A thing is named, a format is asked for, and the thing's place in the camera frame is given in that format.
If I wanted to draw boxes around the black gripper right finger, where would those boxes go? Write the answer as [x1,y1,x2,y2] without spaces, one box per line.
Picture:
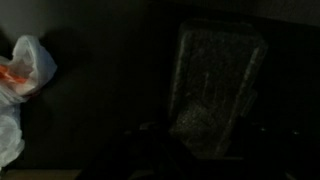
[228,113,320,180]

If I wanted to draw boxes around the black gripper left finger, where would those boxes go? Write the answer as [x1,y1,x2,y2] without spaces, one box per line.
[75,125,188,180]

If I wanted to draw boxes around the white cloth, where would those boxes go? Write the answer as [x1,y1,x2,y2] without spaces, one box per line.
[0,34,59,168]

